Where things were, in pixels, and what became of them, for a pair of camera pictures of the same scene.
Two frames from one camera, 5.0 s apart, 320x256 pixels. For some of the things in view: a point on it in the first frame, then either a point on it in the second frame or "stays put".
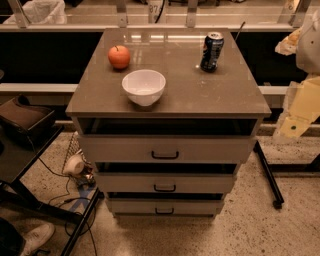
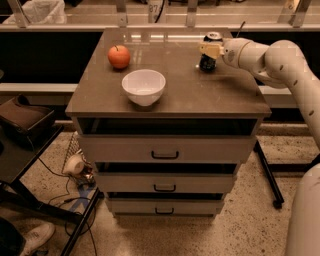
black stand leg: [270, 176] stays put
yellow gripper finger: [305, 107] → [213, 50]
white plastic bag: [42, 12] stays put
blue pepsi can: [211, 51] stays put
